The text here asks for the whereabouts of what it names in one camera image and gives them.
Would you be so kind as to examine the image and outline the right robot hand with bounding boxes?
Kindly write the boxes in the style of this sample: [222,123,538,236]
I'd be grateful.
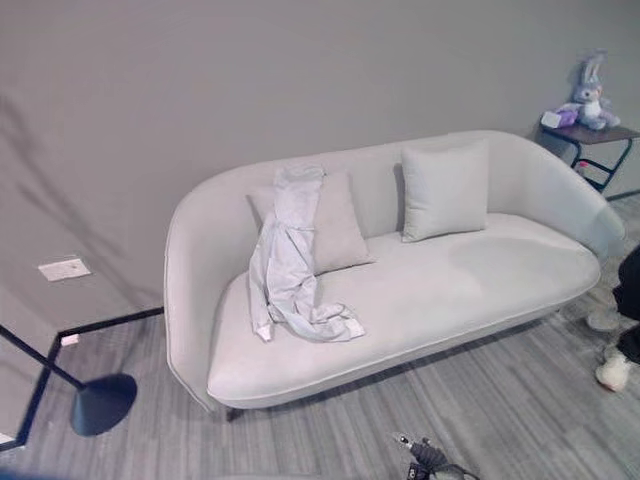
[391,430,482,480]

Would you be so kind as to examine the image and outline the pale grey garment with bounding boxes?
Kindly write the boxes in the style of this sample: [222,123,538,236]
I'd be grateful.
[248,163,366,344]

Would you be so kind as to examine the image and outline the light grey curved sofa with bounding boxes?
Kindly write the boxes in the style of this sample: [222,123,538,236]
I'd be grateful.
[163,129,626,423]

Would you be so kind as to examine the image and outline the white plush slipper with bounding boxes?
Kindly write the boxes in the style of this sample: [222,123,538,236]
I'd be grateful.
[594,344,632,393]

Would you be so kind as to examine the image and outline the grey slipper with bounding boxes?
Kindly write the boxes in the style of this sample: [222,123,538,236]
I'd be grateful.
[584,307,621,331]

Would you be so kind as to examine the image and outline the beige square cushion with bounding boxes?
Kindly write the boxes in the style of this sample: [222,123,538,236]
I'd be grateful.
[248,170,376,275]

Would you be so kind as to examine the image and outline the light grey square cushion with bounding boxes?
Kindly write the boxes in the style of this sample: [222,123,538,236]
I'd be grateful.
[399,138,491,244]

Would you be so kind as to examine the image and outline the black floor lamp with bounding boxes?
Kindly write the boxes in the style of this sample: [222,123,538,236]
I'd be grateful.
[0,323,139,437]

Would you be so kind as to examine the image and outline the dark side table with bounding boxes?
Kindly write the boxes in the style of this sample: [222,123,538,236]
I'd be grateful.
[538,114,640,197]

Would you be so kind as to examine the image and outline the purple tissue box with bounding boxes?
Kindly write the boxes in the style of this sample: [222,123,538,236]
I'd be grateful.
[543,103,580,130]

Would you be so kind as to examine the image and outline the purple plush rabbit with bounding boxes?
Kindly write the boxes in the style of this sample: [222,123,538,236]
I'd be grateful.
[571,48,622,130]

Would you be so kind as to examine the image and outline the white wall socket plate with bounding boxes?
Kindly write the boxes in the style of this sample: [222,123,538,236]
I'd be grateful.
[38,257,92,283]

